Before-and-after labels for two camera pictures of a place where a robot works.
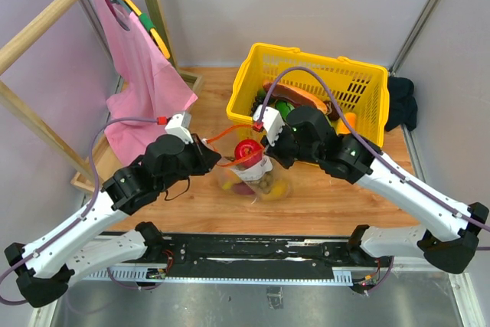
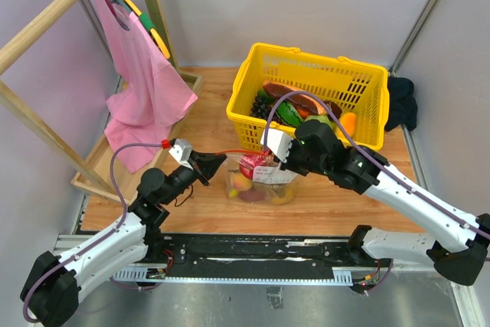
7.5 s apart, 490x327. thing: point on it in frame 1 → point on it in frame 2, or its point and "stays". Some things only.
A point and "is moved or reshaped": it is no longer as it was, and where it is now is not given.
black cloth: x=403 y=106 stays
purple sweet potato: x=242 y=188 → x=253 y=195
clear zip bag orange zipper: x=244 y=171 is moved or reshaped
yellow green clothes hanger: x=145 y=20 stays
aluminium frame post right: x=426 y=17 stays
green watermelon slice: x=284 y=108 stays
